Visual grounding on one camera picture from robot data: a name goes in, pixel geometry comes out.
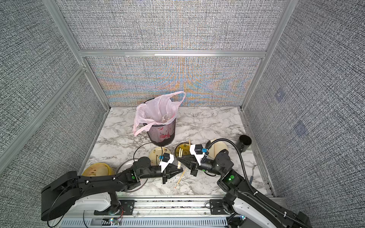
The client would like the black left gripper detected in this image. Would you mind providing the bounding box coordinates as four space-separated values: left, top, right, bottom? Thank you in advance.
139 164 183 185

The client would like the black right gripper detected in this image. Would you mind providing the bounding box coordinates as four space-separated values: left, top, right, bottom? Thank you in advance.
180 154 226 179

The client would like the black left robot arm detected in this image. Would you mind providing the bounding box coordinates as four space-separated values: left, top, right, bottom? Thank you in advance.
41 157 183 221

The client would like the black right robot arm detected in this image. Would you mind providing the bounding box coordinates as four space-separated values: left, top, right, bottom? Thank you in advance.
177 150 311 228

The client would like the wrapped chopsticks pile on table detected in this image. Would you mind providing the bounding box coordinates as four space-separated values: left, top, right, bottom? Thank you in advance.
173 168 187 190

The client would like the yellow patterned black plate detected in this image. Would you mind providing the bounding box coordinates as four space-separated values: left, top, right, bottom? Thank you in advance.
175 142 191 157

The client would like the cream small plate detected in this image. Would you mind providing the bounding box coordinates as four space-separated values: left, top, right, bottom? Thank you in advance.
148 147 171 166

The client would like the black mesh trash bin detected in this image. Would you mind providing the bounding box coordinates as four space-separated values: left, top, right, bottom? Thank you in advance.
147 113 176 146

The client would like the black mug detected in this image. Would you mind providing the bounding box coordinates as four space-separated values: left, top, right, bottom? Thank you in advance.
236 135 252 153

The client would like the pink plastic trash bag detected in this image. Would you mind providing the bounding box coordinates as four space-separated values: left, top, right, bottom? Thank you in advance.
133 91 186 136

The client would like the yellow steamer basket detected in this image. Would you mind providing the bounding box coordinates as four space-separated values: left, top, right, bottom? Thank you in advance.
82 162 115 177

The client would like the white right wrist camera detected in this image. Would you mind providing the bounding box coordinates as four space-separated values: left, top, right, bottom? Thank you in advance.
189 144 208 165

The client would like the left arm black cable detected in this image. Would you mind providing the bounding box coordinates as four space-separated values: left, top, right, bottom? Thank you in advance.
133 142 163 166

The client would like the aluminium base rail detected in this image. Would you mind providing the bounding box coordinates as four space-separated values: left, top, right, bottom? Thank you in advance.
56 196 289 228

